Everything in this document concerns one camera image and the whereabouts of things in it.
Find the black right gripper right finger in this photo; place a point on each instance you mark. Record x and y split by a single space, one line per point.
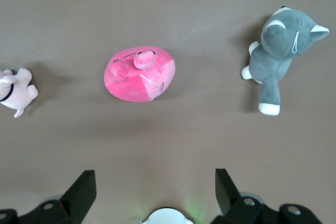
236 208

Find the hot pink round plush toy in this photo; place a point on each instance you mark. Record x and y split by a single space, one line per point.
136 87

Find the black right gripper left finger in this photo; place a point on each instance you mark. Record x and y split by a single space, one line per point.
76 203

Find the grey white plush husky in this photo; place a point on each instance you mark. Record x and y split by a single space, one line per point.
273 58

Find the pale pink plush dog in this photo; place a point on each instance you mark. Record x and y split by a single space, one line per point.
18 93

